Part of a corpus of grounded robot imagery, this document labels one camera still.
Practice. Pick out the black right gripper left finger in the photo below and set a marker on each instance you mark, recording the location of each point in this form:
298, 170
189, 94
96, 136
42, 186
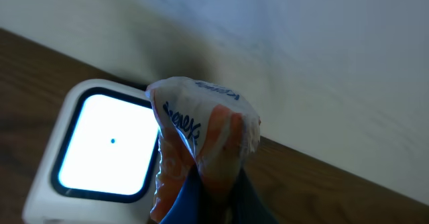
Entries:
185, 209

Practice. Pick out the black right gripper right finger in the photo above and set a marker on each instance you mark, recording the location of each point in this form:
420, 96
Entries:
246, 206

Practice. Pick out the orange white small packet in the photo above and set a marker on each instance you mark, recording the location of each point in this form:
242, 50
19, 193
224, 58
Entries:
202, 125

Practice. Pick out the white barcode scanner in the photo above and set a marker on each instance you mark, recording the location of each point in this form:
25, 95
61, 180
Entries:
101, 159

